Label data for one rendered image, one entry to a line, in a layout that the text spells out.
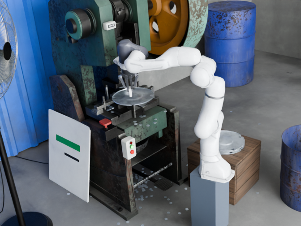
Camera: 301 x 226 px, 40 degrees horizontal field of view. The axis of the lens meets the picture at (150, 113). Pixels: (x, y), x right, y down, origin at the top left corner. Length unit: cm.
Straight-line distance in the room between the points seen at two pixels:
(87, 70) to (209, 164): 108
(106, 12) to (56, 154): 130
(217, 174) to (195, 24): 96
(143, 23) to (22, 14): 127
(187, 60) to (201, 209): 98
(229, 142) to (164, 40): 87
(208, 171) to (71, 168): 116
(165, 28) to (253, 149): 106
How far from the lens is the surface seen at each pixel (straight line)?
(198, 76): 219
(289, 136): 310
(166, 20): 293
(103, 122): 258
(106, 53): 260
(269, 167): 347
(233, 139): 307
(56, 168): 340
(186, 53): 225
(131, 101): 277
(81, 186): 318
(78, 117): 301
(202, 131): 232
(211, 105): 230
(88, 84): 295
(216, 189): 255
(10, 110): 380
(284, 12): 583
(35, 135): 397
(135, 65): 230
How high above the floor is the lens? 193
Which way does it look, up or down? 26 degrees down
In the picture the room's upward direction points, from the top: 5 degrees counter-clockwise
